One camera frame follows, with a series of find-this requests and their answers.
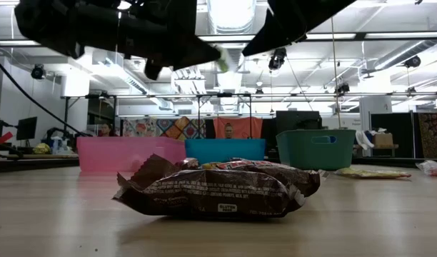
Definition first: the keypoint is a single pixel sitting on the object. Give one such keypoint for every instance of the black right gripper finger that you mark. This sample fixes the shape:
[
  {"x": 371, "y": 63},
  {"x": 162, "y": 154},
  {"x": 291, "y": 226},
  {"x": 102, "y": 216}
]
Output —
[{"x": 272, "y": 35}]

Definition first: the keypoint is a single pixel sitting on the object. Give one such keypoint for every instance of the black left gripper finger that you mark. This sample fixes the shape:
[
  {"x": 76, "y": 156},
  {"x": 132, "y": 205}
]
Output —
[{"x": 193, "y": 53}]

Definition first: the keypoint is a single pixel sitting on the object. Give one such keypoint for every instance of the clear green candy bag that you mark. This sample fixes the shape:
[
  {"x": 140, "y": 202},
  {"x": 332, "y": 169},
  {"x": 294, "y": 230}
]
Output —
[{"x": 223, "y": 62}]

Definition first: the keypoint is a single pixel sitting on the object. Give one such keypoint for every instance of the brown PayDay candy bar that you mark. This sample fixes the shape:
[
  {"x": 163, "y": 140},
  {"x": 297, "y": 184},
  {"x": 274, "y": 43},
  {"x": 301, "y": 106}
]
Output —
[
  {"x": 204, "y": 192},
  {"x": 275, "y": 171}
]

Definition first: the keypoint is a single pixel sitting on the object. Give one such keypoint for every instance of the yellow Sour Patch candy pack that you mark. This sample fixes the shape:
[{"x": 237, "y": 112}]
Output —
[{"x": 372, "y": 173}]

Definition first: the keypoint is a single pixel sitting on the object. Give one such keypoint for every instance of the clear red candy bag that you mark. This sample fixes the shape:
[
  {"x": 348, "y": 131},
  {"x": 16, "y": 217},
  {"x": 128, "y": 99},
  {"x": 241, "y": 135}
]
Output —
[{"x": 434, "y": 168}]

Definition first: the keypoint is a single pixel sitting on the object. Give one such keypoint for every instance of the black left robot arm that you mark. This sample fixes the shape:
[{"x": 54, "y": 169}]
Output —
[{"x": 61, "y": 25}]

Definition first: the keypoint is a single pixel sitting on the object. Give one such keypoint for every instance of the black ceiling spot lamp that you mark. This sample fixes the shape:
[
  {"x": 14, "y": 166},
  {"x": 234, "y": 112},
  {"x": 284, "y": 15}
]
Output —
[
  {"x": 277, "y": 59},
  {"x": 343, "y": 88},
  {"x": 412, "y": 61},
  {"x": 38, "y": 72}
]

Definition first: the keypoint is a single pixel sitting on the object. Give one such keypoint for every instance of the black overhead crossbar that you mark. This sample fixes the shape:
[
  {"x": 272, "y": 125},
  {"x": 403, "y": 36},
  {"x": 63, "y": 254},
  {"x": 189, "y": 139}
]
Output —
[{"x": 361, "y": 35}]

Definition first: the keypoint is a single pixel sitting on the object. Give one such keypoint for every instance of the colourful patchwork quilt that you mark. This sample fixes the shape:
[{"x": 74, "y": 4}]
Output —
[{"x": 168, "y": 128}]

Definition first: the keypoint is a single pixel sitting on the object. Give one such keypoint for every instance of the person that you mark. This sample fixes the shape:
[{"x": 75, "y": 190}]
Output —
[
  {"x": 106, "y": 129},
  {"x": 228, "y": 131}
]

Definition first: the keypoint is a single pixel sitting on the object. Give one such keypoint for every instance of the black box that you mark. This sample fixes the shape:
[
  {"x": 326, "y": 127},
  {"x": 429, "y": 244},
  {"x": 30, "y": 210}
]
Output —
[{"x": 297, "y": 121}]

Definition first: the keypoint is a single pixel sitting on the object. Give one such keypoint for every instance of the orange hanging cloth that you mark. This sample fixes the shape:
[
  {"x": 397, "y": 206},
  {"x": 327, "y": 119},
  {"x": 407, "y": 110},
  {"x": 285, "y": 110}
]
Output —
[{"x": 247, "y": 126}]

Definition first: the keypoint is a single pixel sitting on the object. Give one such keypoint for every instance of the blue plastic bin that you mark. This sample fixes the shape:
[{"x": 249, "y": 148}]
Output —
[{"x": 225, "y": 148}]

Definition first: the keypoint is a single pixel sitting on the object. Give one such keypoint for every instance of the white pillar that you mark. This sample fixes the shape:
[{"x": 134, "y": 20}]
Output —
[{"x": 373, "y": 110}]

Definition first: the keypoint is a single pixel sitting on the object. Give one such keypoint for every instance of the green plastic bin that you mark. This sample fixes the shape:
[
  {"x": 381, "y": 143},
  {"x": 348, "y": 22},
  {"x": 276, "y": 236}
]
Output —
[{"x": 297, "y": 153}]

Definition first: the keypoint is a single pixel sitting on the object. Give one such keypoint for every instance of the pink plastic bin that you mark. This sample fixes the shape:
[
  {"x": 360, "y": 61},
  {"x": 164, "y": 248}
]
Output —
[{"x": 111, "y": 153}]

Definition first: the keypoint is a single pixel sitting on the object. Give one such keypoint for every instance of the white cloth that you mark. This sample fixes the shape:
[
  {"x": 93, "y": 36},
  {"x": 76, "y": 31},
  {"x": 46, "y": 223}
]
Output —
[{"x": 363, "y": 139}]

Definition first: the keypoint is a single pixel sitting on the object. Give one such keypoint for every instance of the cardboard box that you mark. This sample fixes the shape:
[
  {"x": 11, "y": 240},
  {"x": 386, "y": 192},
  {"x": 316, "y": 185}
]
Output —
[{"x": 382, "y": 140}]

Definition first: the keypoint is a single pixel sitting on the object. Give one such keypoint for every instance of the black partition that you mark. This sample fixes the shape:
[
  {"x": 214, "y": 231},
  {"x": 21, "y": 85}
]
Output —
[{"x": 393, "y": 135}]

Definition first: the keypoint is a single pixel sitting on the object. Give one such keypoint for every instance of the black monitor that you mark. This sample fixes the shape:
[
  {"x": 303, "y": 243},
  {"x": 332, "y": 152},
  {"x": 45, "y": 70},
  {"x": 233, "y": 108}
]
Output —
[{"x": 26, "y": 128}]

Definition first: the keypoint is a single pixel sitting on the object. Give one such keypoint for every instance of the yellow object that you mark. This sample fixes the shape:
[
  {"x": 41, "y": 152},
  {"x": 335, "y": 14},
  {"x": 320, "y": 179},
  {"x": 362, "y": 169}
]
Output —
[{"x": 42, "y": 148}]

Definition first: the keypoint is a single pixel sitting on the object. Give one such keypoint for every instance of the patterned hanging rug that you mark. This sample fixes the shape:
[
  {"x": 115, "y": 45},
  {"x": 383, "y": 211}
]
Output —
[{"x": 432, "y": 135}]

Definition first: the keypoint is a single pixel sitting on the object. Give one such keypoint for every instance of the red bar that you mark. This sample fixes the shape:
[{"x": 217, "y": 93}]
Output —
[{"x": 2, "y": 139}]

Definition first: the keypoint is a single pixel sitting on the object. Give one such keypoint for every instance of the black metal table frame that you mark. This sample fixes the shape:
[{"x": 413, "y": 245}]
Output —
[{"x": 225, "y": 95}]

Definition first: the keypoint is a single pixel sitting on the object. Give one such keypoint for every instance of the black aluminium rig frame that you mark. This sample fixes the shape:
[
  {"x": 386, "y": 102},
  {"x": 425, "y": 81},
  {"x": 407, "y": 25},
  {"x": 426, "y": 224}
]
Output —
[{"x": 33, "y": 164}]

